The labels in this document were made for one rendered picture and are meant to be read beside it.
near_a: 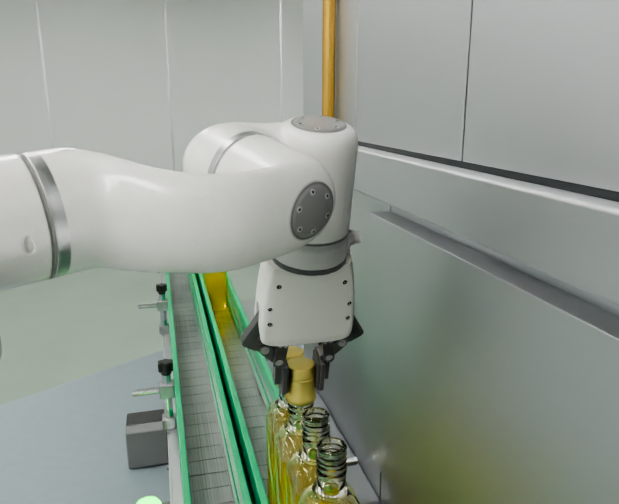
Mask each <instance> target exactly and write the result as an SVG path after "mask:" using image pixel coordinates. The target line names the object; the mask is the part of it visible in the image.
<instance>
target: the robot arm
mask: <svg viewBox="0 0 619 504"><path fill-rule="evenodd" d="M357 152H358V137H357V133H356V132H355V130H354V128H353V127H352V126H351V125H349V124H348V123H346V122H344V121H342V120H339V119H336V118H332V117H327V116H319V115H306V116H298V117H293V118H290V119H288V120H286V121H284V122H276V123H251V122H228V123H221V124H217V125H214V126H211V127H209V128H206V129H205V130H203V131H201V132H200V133H199V134H197V135H196V136H195V137H194V138H193V139H192V140H191V142H190V143H189V145H188V147H187V148H186V151H185V153H184V157H183V172H178V171H171V170H165V169H160V168H155V167H151V166H147V165H143V164H139V163H136V162H133V161H129V160H126V159H123V158H119V157H116V156H113V155H109V154H105V153H101V152H96V151H91V150H85V149H78V148H68V147H60V148H51V149H44V150H38V151H31V152H23V153H12V154H4V155H0V292H1V291H5V290H9V289H13V288H17V287H20V286H24V285H28V284H32V283H36V282H40V281H44V280H49V279H53V278H57V277H61V276H64V275H68V274H72V273H76V272H80V271H85V270H90V269H97V268H106V269H117V270H124V271H134V272H163V273H216V272H225V271H232V270H237V269H241V268H245V267H249V266H252V265H255V264H258V263H261V264H260V269H259V274H258V281H257V289H256V299H255V316H254V318H253V319H252V320H251V322H250V323H249V325H248V326H247V328H246V329H245V330H244V332H243V333H242V335H241V342H242V345H243V347H246V348H248V349H251V350H254V351H258V352H260V354H261V355H263V356H264V357H266V358H267V359H268V360H270V361H271V362H273V366H272V379H273V383H274V385H277V384H278V385H279V388H280V392H281V395H286V393H288V382H289V366H288V363H287V359H286V356H287V352H288V347H289V345H300V344H310V343H318V346H317V347H315V349H313V356H312V360H313V361H314V362H315V386H316V389H317V390H318V391H322V390H324V379H328V376H329V366H330V362H332V361H333V360H334V358H335V356H334V355H335V354H336V353H338V352H339V351H340V350H341V349H342V348H344V347H345V346H346V345H347V342H351V341H353V340H354V339H356V338H358V337H360V336H361V335H363V333H364V331H363V329H362V327H361V325H360V323H359V321H358V320H357V318H356V317H355V315H354V273H353V263H352V257H351V254H350V249H349V248H350V246H351V245H354V244H357V243H361V240H362V235H361V232H360V230H359V231H354V230H353V229H352V230H350V229H349V227H350V218H351V208H352V199H353V190H354V180H355V171H356V162H357ZM1 355H2V344H1V337H0V359H1Z"/></svg>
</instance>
